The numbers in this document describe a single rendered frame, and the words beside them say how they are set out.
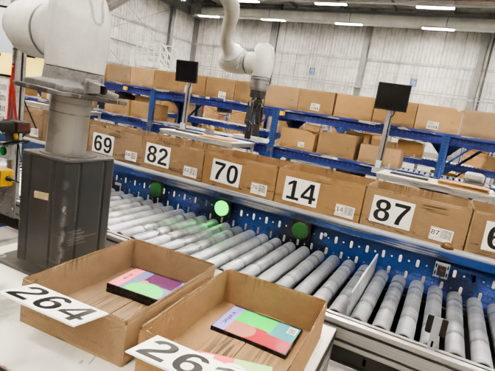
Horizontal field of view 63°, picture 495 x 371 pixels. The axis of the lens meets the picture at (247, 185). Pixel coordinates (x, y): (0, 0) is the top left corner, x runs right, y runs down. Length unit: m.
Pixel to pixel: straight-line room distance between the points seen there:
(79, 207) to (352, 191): 1.07
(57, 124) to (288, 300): 0.77
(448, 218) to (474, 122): 4.56
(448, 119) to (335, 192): 4.56
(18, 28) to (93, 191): 0.49
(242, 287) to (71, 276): 0.43
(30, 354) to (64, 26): 0.76
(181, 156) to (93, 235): 0.92
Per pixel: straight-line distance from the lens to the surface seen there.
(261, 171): 1.87
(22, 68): 1.98
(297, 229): 1.76
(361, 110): 6.37
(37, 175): 1.24
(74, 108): 1.20
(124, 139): 2.33
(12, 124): 1.87
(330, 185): 1.77
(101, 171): 1.24
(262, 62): 1.94
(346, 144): 6.12
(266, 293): 1.11
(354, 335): 1.24
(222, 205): 1.90
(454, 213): 1.72
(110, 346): 0.90
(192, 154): 2.05
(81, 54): 1.17
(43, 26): 1.24
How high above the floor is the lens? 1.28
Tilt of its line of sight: 10 degrees down
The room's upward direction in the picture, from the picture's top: 9 degrees clockwise
